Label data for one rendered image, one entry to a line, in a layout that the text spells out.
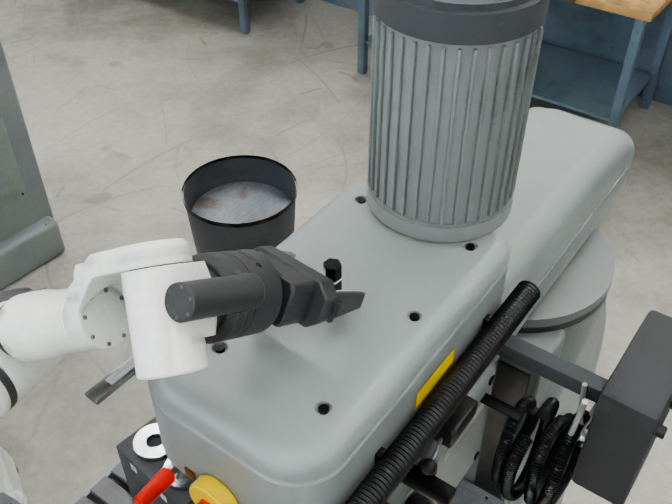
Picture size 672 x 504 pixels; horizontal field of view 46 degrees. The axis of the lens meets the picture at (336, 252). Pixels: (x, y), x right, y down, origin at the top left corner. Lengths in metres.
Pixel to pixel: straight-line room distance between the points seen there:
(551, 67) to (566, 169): 3.72
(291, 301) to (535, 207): 0.62
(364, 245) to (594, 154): 0.60
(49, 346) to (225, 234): 2.35
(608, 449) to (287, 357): 0.51
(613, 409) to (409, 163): 0.43
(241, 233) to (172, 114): 2.03
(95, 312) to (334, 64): 4.80
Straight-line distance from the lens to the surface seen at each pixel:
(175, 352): 0.71
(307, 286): 0.83
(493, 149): 0.98
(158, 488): 1.03
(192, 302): 0.67
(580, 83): 5.01
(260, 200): 3.40
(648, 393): 1.14
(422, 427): 0.94
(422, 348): 0.91
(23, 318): 0.84
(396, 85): 0.94
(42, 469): 3.26
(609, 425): 1.16
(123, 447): 1.78
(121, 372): 0.89
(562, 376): 1.26
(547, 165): 1.44
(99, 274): 0.75
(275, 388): 0.86
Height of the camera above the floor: 2.56
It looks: 41 degrees down
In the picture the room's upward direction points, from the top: straight up
